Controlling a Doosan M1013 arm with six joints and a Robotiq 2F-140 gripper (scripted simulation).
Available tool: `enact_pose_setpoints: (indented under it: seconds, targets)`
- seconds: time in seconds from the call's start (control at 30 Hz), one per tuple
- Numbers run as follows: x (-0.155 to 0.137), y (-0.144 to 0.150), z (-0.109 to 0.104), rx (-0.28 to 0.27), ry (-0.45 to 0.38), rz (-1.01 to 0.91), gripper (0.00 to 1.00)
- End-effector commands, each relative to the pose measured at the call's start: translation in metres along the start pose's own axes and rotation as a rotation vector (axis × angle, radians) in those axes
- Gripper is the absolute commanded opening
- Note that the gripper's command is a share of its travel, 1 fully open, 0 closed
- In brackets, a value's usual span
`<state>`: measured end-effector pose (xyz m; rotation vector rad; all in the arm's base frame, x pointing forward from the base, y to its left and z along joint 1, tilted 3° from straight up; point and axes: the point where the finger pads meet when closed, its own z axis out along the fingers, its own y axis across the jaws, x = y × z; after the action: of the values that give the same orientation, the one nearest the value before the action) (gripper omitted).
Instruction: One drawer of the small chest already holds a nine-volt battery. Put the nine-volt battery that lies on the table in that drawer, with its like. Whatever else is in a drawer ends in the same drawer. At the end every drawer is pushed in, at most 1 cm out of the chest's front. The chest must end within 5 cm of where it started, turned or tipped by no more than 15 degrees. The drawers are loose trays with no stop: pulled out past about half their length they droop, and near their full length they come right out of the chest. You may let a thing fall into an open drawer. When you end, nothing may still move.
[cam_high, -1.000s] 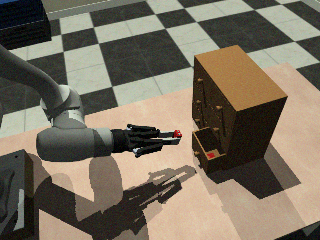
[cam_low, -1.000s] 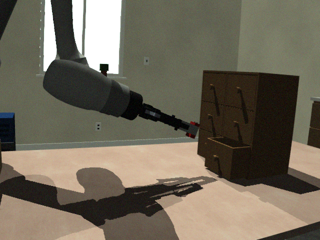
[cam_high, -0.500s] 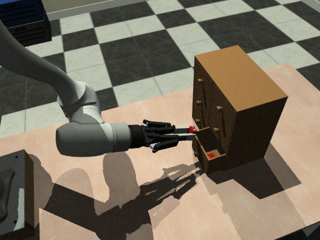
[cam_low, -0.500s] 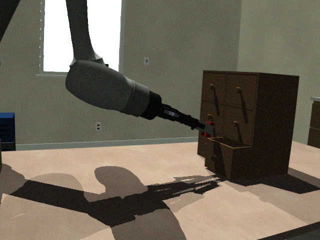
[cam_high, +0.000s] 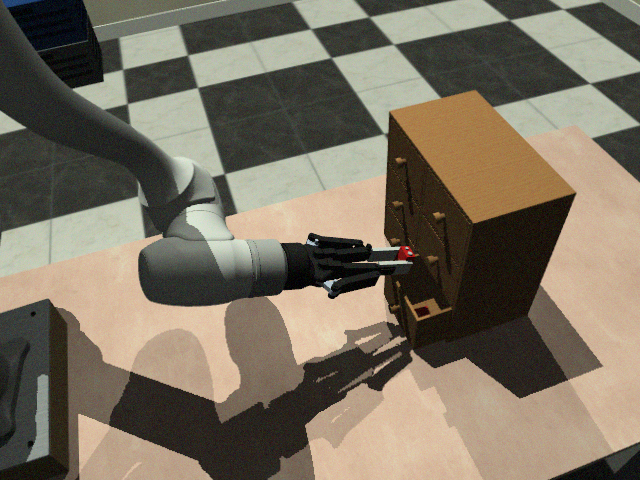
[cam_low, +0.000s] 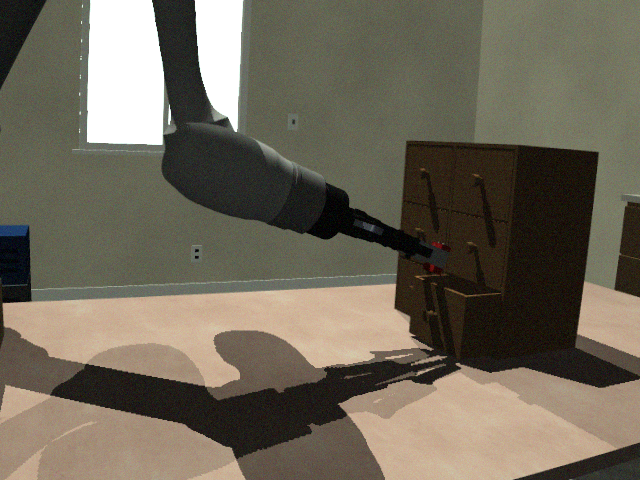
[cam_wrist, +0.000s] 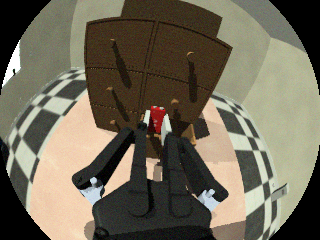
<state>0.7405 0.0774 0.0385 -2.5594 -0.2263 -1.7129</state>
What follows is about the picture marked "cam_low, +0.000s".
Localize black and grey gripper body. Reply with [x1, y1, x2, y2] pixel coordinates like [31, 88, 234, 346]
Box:
[306, 183, 373, 240]

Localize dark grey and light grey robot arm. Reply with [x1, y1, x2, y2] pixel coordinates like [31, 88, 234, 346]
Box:
[0, 0, 327, 234]

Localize small red block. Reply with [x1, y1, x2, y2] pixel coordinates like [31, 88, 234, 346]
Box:
[423, 242, 451, 275]

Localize brown wooden chest of drawers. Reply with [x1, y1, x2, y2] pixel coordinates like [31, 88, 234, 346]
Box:
[400, 140, 599, 360]

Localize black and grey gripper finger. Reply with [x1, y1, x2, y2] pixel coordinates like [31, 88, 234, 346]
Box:
[339, 207, 406, 254]
[346, 209, 449, 269]

